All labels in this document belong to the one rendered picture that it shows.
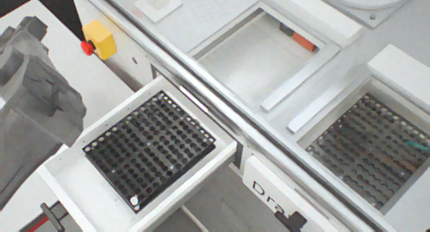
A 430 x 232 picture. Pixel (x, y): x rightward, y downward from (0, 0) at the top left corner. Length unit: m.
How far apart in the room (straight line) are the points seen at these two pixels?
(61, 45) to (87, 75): 0.14
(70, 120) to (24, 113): 0.04
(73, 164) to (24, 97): 0.59
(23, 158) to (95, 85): 0.78
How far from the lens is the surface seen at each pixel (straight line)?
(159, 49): 0.95
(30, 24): 0.97
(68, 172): 1.00
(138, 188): 0.88
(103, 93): 1.19
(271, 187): 0.87
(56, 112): 0.44
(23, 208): 1.09
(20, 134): 0.44
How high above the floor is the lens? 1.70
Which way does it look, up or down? 58 degrees down
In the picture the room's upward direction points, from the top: 7 degrees counter-clockwise
